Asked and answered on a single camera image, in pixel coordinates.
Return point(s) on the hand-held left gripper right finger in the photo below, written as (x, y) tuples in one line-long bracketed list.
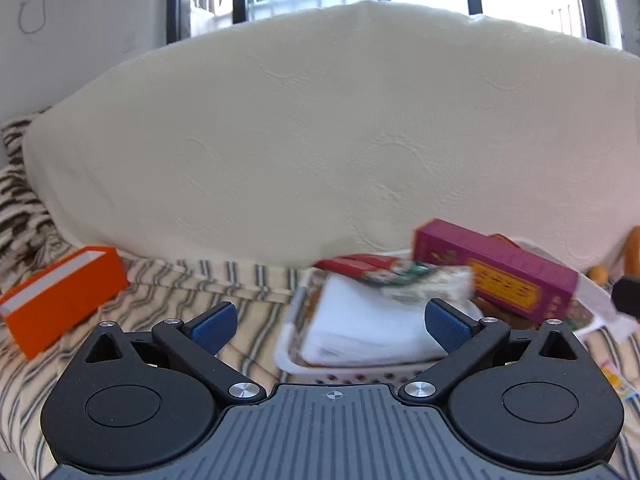
[(447, 325)]

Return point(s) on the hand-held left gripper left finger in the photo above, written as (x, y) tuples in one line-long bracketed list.
[(215, 327)]

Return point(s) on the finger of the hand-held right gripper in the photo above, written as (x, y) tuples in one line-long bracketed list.
[(627, 295)]

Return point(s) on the green floral packet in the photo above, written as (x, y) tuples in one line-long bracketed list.
[(405, 275)]

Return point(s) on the magenta cardboard box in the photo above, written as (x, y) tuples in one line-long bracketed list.
[(500, 275)]

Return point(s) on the white perforated plastic basket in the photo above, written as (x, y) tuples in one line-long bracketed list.
[(292, 330)]

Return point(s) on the small yellow gourd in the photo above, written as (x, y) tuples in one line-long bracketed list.
[(597, 274)]

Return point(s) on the striped blanket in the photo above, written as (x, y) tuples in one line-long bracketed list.
[(165, 280)]

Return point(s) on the white cloth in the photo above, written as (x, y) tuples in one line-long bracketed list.
[(360, 320)]

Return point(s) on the orange cardboard box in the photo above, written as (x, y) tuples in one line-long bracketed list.
[(60, 295)]

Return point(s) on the large cream cushion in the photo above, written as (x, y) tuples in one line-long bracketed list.
[(300, 135)]

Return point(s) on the zebra pattern blanket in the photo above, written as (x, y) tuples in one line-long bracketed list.
[(22, 200)]

